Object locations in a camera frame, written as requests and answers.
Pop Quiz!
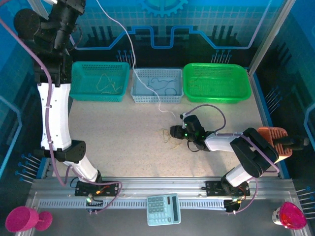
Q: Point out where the pink goblet cup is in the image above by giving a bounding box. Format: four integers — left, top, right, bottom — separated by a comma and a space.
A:
4, 206, 53, 233

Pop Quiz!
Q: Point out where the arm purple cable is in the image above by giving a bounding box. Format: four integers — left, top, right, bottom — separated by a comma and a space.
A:
185, 104, 280, 214
0, 18, 123, 214

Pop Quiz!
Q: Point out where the teal plastic basket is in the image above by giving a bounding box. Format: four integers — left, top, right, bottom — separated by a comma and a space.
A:
69, 61, 130, 102

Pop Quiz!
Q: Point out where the white slotted cable duct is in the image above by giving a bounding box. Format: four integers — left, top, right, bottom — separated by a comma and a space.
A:
38, 199, 227, 210

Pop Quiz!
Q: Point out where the light blue plastic basket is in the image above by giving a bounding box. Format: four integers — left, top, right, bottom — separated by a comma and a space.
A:
130, 68, 184, 104

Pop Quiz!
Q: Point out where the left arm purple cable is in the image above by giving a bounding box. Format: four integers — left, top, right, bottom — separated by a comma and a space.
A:
0, 18, 123, 214

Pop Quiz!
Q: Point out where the orange ribbed plastic object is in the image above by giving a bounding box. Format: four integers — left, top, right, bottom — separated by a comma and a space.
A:
257, 126, 293, 163

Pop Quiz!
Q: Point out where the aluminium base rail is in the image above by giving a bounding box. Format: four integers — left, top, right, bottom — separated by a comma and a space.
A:
31, 176, 293, 196

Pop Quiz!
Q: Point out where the thin green-yellow cable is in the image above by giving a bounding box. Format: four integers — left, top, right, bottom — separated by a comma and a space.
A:
188, 73, 203, 89

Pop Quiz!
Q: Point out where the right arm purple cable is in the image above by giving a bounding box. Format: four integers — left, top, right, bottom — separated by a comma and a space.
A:
185, 104, 280, 214

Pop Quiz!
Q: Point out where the bright green plastic basket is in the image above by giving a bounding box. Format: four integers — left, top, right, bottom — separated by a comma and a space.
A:
182, 62, 252, 104

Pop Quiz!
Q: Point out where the dark grey handle object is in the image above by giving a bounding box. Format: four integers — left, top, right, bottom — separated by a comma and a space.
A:
275, 136, 311, 151

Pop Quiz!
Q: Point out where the light blue calculator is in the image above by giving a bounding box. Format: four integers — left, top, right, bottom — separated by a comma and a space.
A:
147, 193, 182, 226

